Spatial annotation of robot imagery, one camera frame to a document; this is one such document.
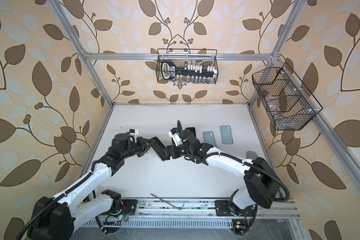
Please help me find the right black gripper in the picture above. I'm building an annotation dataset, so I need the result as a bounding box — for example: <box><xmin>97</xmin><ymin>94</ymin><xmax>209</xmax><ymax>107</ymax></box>
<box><xmin>159</xmin><ymin>143</ymin><xmax>194</xmax><ymax>160</ymax></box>

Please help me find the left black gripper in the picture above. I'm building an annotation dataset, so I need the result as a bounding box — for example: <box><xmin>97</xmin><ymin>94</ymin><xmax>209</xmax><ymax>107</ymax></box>
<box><xmin>119</xmin><ymin>136</ymin><xmax>155</xmax><ymax>161</ymax></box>

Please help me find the pale blue phone case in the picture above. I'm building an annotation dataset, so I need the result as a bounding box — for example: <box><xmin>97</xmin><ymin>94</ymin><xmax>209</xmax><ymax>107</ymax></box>
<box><xmin>220</xmin><ymin>125</ymin><xmax>234</xmax><ymax>145</ymax></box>
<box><xmin>203</xmin><ymin>131</ymin><xmax>217</xmax><ymax>147</ymax></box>

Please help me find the black phone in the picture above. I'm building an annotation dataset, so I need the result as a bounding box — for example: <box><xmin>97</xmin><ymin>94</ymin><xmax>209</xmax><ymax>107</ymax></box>
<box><xmin>183</xmin><ymin>127</ymin><xmax>197</xmax><ymax>142</ymax></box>
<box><xmin>151</xmin><ymin>137</ymin><xmax>172</xmax><ymax>161</ymax></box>

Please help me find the black phone front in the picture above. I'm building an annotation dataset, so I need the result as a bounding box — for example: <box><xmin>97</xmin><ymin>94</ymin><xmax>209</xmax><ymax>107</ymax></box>
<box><xmin>151</xmin><ymin>137</ymin><xmax>172</xmax><ymax>161</ymax></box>

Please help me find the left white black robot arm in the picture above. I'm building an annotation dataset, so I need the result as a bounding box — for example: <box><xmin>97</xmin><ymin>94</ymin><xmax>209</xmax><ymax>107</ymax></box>
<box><xmin>17</xmin><ymin>134</ymin><xmax>154</xmax><ymax>240</ymax></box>

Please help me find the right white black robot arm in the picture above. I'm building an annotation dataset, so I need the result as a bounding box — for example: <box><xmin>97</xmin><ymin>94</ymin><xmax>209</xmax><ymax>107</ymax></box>
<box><xmin>168</xmin><ymin>121</ymin><xmax>291</xmax><ymax>216</ymax></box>

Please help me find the grey oval pad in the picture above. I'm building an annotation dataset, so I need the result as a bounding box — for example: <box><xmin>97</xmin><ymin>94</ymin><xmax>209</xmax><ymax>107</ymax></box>
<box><xmin>246</xmin><ymin>151</ymin><xmax>258</xmax><ymax>161</ymax></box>

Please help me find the metal hex key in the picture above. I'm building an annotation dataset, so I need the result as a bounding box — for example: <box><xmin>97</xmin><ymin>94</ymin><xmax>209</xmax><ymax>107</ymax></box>
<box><xmin>151</xmin><ymin>194</ymin><xmax>185</xmax><ymax>211</ymax></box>

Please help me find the black socket holder tool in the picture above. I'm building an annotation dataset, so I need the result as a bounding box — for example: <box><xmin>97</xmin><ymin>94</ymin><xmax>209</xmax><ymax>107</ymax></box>
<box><xmin>159</xmin><ymin>60</ymin><xmax>219</xmax><ymax>82</ymax></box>

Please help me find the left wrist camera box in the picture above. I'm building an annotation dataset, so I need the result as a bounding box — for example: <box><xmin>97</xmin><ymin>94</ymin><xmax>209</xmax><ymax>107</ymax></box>
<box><xmin>126</xmin><ymin>129</ymin><xmax>139</xmax><ymax>138</ymax></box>

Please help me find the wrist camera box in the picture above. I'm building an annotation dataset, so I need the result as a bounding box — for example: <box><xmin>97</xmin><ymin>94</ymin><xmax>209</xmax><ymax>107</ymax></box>
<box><xmin>168</xmin><ymin>128</ymin><xmax>183</xmax><ymax>147</ymax></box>
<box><xmin>126</xmin><ymin>129</ymin><xmax>139</xmax><ymax>138</ymax></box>

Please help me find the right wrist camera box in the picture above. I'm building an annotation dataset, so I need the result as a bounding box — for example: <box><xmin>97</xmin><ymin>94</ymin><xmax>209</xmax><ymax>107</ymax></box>
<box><xmin>168</xmin><ymin>128</ymin><xmax>183</xmax><ymax>147</ymax></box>

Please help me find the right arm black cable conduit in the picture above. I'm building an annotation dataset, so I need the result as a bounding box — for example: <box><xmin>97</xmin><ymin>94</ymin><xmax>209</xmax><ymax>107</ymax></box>
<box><xmin>176</xmin><ymin>119</ymin><xmax>291</xmax><ymax>202</ymax></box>

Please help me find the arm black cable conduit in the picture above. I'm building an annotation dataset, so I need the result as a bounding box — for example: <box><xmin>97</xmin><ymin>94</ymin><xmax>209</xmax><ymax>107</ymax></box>
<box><xmin>176</xmin><ymin>119</ymin><xmax>291</xmax><ymax>202</ymax></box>
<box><xmin>16</xmin><ymin>161</ymin><xmax>94</xmax><ymax>240</ymax></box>

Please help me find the black wire basket back wall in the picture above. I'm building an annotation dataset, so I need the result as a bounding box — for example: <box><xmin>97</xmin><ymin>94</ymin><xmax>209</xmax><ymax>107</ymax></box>
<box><xmin>156</xmin><ymin>48</ymin><xmax>219</xmax><ymax>85</ymax></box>

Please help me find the black wire basket wall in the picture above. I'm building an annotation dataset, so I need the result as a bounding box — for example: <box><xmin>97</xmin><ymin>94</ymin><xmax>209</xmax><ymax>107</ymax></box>
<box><xmin>252</xmin><ymin>63</ymin><xmax>323</xmax><ymax>131</ymax></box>
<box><xmin>156</xmin><ymin>48</ymin><xmax>219</xmax><ymax>85</ymax></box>

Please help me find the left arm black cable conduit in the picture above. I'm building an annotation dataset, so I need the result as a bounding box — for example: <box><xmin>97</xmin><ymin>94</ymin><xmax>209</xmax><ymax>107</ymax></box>
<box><xmin>16</xmin><ymin>161</ymin><xmax>94</xmax><ymax>240</ymax></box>

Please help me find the black wire basket right wall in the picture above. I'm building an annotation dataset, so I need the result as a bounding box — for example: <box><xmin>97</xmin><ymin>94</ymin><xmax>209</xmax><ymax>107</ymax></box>
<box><xmin>252</xmin><ymin>63</ymin><xmax>323</xmax><ymax>131</ymax></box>

